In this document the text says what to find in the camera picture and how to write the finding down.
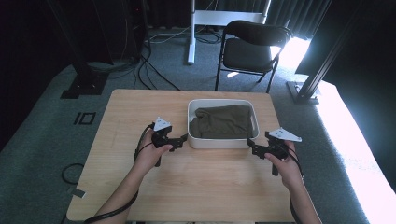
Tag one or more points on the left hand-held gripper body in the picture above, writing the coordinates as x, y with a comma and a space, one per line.
162, 138

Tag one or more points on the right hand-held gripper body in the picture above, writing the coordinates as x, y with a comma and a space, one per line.
277, 147

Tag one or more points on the white plastic basket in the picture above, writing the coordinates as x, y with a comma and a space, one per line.
218, 143

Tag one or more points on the olive green pants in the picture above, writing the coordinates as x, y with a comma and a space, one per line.
222, 123

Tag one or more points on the person's left hand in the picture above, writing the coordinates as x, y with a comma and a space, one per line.
149, 157

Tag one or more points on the person's right hand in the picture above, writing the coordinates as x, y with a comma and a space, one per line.
288, 171

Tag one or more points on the black folding chair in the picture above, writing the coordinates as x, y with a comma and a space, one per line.
249, 53

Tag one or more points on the grey tape piece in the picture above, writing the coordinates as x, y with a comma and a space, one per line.
78, 193

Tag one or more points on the dark computer tower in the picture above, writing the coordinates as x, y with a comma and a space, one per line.
124, 28

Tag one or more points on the dark curtain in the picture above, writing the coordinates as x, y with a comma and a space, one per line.
299, 15

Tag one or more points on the black aluminium post with base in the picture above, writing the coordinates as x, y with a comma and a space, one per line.
308, 87

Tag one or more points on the black stand with base plate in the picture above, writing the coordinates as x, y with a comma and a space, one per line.
85, 77

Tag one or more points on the white metal desk frame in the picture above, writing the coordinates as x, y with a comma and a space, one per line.
193, 31

